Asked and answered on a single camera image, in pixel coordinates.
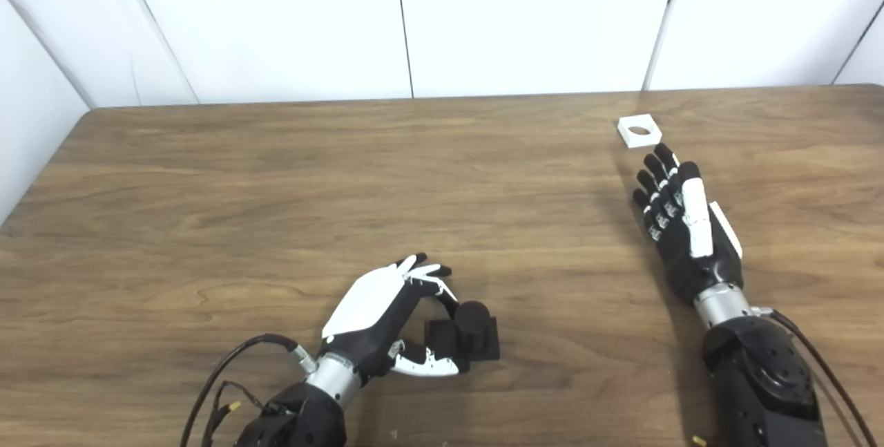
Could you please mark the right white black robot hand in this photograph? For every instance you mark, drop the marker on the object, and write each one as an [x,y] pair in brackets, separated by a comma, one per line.
[697,226]

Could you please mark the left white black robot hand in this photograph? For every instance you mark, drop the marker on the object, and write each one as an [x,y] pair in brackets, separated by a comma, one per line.
[366,305]

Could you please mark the white square piece with hole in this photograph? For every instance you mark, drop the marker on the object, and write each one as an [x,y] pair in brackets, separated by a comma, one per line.
[639,142]

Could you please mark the black peg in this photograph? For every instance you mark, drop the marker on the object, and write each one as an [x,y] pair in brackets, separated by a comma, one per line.
[476,333]

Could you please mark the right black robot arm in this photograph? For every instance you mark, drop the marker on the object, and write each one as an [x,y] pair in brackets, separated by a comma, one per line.
[760,378]

